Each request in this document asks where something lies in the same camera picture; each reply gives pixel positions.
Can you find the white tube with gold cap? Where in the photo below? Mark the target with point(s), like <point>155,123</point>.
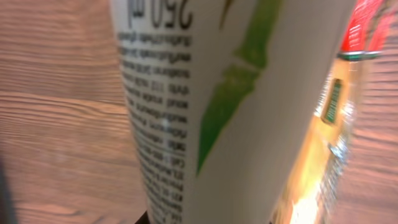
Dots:
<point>220,94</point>

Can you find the orange spaghetti packet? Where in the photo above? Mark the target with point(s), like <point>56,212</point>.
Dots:
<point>310,192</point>

